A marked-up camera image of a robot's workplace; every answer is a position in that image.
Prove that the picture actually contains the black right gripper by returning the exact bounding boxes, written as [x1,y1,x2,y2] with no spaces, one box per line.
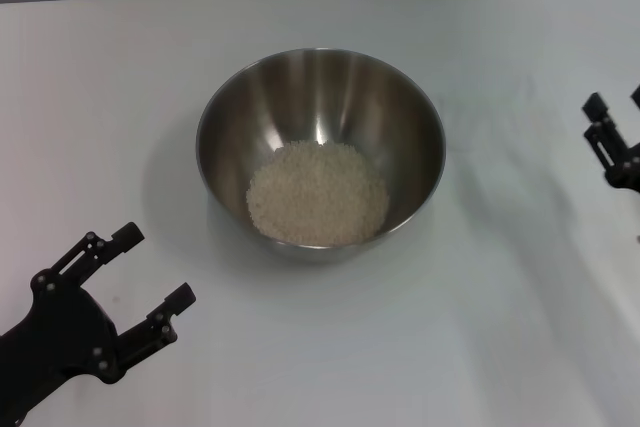
[581,84,640,195]

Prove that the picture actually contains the white rice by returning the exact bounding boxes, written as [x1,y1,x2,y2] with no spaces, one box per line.
[245,140,391,248]

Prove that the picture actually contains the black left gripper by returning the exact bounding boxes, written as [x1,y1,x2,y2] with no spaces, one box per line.
[0,220,197,414]

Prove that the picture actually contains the stainless steel mixing bowl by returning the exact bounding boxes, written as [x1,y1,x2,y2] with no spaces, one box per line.
[194,47,447,264]

